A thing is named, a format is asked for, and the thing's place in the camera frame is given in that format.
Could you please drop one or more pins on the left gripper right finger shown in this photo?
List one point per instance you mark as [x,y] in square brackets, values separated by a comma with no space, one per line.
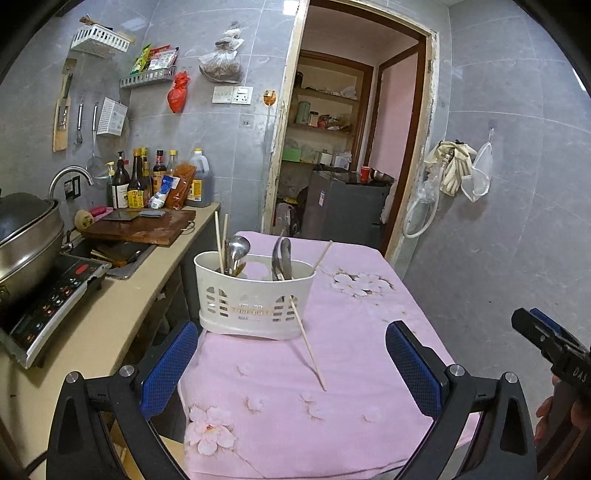
[502,446]

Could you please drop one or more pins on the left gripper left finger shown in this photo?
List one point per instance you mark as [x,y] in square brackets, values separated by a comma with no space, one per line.
[79,444]

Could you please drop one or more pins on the white plastic utensil holder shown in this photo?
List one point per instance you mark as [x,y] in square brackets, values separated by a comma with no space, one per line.
[252,303]

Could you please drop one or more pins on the wooden chopstick long diagonal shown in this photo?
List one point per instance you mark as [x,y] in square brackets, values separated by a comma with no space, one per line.
[307,344]

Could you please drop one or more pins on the large silver spoon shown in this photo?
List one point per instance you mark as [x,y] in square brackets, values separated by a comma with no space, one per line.
[236,249]

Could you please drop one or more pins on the wooden chopstick pair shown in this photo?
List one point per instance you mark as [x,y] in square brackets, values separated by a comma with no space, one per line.
[224,239]

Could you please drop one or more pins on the silver table knife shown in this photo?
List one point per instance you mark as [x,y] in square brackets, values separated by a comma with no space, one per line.
[285,258]

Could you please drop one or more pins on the induction cooker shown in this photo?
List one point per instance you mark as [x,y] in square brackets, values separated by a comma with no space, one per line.
[28,324]

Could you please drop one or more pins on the wooden cutting board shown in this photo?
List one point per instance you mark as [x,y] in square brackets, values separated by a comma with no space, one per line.
[161,231]

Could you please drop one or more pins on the pink floral tablecloth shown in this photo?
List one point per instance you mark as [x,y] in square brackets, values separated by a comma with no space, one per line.
[328,404]

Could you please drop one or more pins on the steel wok pot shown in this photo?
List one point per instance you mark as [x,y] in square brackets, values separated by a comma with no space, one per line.
[31,236]

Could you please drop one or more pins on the dark sauce bottle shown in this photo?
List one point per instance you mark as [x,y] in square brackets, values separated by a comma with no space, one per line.
[120,183]

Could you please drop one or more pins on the chrome faucet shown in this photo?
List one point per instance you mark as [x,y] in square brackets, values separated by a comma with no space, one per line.
[67,173]

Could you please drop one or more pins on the orange snack bag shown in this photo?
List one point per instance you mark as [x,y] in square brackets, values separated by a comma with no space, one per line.
[182,180]

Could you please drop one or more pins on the grey cabinet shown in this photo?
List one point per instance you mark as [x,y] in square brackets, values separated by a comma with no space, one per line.
[344,211]

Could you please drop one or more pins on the hanging wooden board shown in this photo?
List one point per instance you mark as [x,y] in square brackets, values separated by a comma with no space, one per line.
[61,113]

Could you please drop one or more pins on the cream rubber gloves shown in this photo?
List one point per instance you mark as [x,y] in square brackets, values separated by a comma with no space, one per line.
[454,160]

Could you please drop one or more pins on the red plastic bag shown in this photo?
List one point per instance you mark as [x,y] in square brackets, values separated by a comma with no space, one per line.
[176,96]

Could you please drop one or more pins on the hanging bag of dried goods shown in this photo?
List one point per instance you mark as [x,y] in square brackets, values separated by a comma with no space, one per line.
[223,64]

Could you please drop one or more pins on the white box on wall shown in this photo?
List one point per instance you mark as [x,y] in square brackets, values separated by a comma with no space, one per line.
[112,118]

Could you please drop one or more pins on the white wall socket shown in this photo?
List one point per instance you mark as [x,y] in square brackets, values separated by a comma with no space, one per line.
[234,95]

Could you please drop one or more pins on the metal wall shelf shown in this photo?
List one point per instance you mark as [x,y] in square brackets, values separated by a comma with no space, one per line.
[148,77]

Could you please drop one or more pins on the white wall basket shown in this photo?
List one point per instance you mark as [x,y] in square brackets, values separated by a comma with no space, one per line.
[98,40]

